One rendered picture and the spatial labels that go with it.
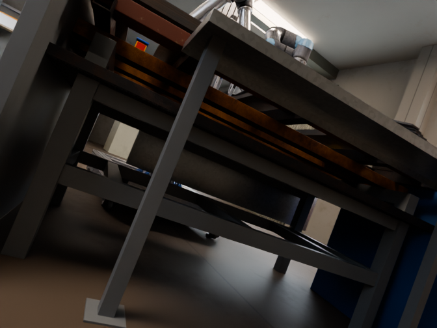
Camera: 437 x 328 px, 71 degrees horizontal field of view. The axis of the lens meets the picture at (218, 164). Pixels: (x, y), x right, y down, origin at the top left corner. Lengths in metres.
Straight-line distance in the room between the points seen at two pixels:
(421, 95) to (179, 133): 4.39
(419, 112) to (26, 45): 4.54
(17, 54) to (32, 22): 0.08
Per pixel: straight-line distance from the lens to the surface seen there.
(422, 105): 4.87
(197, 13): 2.07
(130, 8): 1.03
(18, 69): 0.81
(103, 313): 0.86
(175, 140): 0.76
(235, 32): 0.73
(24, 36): 0.82
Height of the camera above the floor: 0.42
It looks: 2 degrees up
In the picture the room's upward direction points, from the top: 22 degrees clockwise
